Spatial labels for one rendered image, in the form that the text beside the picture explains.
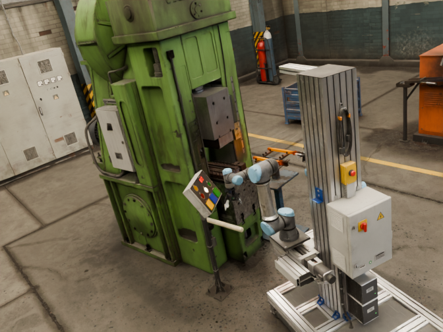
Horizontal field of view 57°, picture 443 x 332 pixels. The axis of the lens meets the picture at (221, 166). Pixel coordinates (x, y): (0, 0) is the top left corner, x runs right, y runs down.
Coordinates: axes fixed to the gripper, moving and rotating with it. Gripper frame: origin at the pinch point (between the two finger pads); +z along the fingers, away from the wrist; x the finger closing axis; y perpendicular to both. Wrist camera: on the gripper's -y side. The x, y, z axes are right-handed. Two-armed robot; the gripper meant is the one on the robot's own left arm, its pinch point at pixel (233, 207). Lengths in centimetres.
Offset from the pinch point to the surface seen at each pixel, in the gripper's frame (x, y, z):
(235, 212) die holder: 18, -41, 32
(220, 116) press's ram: 25, -51, -61
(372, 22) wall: 674, -537, -18
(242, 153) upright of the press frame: 53, -79, -7
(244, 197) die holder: 32, -48, 24
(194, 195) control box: -28.3, -5.1, -19.7
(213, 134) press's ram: 13, -46, -49
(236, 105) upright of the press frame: 56, -81, -57
